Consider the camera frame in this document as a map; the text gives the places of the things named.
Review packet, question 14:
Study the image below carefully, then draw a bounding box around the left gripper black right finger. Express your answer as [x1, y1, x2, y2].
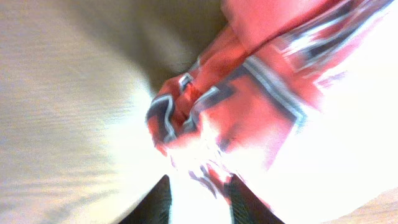
[224, 175, 284, 224]

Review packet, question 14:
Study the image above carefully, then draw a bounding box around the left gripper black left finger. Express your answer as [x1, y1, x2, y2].
[119, 175, 172, 224]

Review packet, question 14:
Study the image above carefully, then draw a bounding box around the orange red t-shirt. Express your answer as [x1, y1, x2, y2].
[145, 0, 398, 224]

